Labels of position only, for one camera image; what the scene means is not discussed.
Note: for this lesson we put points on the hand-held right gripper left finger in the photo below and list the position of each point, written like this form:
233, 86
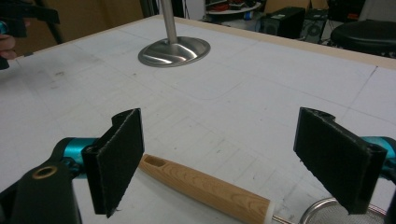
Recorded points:
115, 161

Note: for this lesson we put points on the metal stand with round base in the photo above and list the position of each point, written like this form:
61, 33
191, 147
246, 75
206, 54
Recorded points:
174, 51

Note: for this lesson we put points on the blue tape roll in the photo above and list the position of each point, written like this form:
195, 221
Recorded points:
248, 16

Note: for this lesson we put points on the brown cardboard panel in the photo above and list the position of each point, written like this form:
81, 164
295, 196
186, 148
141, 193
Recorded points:
93, 18

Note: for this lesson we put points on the black round stool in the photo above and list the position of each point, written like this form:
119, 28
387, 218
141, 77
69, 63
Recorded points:
364, 35

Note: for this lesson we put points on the black tripod leg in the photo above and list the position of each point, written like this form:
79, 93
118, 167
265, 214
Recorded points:
56, 32

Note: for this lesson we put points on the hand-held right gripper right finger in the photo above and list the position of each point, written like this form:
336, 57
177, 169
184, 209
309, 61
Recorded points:
333, 158

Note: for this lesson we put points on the black computer tower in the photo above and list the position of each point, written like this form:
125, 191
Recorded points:
285, 21

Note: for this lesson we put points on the round white table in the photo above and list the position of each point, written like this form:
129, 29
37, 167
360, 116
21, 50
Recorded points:
233, 9

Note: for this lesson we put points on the grey computer case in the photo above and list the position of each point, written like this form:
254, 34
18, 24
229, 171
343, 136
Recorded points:
316, 28

